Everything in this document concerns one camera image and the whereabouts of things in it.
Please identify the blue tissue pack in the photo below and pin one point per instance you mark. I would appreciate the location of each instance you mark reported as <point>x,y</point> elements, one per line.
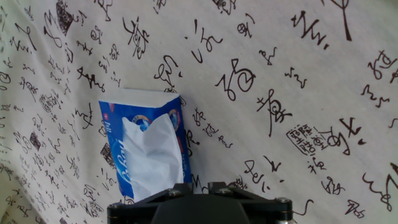
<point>112,124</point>

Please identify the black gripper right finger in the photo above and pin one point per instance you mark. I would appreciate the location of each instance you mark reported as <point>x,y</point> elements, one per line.
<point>270,210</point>

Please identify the calligraphy print tablecloth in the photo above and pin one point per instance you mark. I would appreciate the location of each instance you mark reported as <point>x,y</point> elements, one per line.
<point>280,77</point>

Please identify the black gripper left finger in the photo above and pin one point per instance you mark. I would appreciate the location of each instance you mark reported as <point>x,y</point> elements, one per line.
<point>130,211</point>

